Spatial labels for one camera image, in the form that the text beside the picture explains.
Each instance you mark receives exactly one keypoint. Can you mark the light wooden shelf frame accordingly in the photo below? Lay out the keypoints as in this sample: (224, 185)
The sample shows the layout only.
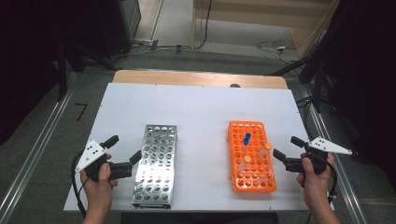
(249, 18)

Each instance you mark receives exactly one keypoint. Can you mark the orange plastic test tube rack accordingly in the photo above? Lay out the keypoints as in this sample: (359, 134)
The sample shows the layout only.
(249, 188)

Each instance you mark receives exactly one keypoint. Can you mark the black curtain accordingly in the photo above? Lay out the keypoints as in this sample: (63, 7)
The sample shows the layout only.
(37, 46)
(367, 77)

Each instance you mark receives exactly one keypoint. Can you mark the orange-capped test tube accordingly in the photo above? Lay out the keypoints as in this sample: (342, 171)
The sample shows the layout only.
(268, 146)
(247, 158)

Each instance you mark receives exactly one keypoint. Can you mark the dark cabinet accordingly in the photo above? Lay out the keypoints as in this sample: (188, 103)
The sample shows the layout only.
(121, 25)

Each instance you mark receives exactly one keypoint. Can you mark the person's left hand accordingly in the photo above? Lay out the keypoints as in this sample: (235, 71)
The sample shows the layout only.
(98, 193)

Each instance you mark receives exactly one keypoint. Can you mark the aluminium floor rail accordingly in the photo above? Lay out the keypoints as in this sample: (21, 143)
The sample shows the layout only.
(34, 149)
(339, 174)

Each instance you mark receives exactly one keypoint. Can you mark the metal test tube rack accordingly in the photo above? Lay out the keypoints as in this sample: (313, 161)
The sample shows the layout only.
(155, 174)

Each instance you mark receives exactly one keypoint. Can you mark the blue-capped test tube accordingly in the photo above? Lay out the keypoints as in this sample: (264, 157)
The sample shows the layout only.
(247, 138)

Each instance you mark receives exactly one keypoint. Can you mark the white table board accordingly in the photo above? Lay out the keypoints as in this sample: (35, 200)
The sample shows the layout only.
(199, 109)

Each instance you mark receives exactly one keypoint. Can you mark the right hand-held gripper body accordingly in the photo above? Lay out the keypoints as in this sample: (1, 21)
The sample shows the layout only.
(330, 146)

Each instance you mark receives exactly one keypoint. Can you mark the black metal stand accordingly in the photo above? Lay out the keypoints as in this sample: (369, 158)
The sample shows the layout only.
(62, 71)
(317, 84)

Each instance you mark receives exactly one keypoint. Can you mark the dark table grommet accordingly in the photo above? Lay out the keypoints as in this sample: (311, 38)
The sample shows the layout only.
(235, 85)

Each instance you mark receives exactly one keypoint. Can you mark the wooden table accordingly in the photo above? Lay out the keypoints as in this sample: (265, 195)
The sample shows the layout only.
(186, 77)

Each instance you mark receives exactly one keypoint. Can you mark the person's right hand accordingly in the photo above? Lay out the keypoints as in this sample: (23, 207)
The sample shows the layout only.
(316, 189)

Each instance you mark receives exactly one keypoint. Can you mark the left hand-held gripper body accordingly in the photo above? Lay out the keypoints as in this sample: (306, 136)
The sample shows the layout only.
(91, 154)

